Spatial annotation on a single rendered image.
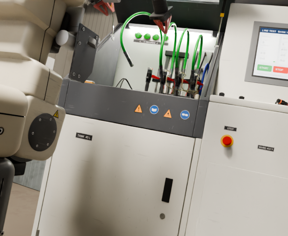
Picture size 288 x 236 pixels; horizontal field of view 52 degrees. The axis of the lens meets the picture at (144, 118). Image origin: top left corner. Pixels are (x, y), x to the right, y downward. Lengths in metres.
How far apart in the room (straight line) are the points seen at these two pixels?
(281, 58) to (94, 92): 0.92
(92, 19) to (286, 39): 3.40
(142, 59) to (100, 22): 2.67
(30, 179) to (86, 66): 2.40
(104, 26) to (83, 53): 3.59
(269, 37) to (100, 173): 1.07
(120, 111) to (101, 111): 0.09
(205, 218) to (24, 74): 0.88
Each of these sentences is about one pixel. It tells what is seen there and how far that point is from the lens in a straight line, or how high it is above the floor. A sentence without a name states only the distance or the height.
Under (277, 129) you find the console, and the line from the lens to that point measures 1.28.
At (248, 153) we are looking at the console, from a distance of 1.26.
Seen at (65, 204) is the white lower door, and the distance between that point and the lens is 1.46.
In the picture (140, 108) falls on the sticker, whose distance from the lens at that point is 1.31.
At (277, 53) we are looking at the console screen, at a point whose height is 1.28.
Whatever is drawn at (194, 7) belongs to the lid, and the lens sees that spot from 1.86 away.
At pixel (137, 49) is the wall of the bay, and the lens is 1.96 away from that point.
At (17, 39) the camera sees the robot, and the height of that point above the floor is 0.95.
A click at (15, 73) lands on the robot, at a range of 0.84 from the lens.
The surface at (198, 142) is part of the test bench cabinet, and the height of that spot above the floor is 0.77.
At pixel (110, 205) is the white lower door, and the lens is 1.37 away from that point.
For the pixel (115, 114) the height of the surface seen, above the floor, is 0.82.
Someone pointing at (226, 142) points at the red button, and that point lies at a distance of 1.22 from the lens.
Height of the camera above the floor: 0.78
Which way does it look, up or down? 2 degrees up
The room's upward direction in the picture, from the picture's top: 11 degrees clockwise
